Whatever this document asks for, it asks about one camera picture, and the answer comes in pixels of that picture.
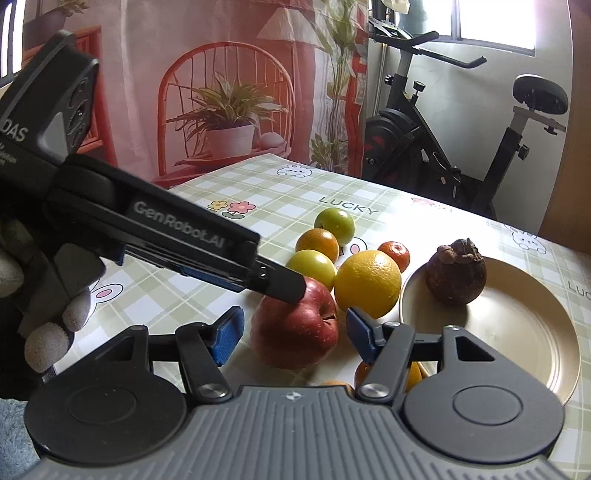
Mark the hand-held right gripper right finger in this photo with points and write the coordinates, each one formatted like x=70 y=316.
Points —
x=358 y=333

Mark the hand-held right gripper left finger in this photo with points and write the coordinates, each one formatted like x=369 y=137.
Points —
x=228 y=333

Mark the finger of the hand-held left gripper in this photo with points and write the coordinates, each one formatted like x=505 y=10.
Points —
x=207 y=276
x=284 y=282

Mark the medium orange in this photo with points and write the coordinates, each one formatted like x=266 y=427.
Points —
x=362 y=374

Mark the red apple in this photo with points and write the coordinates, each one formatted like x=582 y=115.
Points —
x=291 y=332

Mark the yellow lemon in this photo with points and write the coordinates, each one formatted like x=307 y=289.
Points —
x=369 y=281
x=311 y=267

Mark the small yellow kumquat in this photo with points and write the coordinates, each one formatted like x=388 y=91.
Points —
x=337 y=384

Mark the beige round plate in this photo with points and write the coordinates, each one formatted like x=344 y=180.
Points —
x=508 y=332

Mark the person's left hand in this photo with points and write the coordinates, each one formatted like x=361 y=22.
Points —
x=46 y=344

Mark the yellow lemon on table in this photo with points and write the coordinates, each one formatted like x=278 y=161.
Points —
x=311 y=267

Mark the dark orange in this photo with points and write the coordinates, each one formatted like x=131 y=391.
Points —
x=318 y=242

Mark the green apple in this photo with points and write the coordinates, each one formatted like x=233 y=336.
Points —
x=336 y=222

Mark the small tangerine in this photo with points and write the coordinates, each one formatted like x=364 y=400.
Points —
x=396 y=254

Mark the green checked tablecloth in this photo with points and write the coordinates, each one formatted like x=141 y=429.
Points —
x=277 y=194

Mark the dark brown mangosteen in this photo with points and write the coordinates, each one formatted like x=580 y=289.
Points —
x=455 y=277

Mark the red printed curtain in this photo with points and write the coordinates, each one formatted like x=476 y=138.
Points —
x=231 y=69

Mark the black exercise bike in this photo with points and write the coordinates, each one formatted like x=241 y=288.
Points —
x=415 y=134

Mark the blue towel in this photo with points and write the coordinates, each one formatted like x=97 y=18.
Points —
x=14 y=438

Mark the wooden panel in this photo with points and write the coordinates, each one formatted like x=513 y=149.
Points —
x=577 y=184

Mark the window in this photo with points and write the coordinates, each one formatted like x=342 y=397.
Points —
x=498 y=23

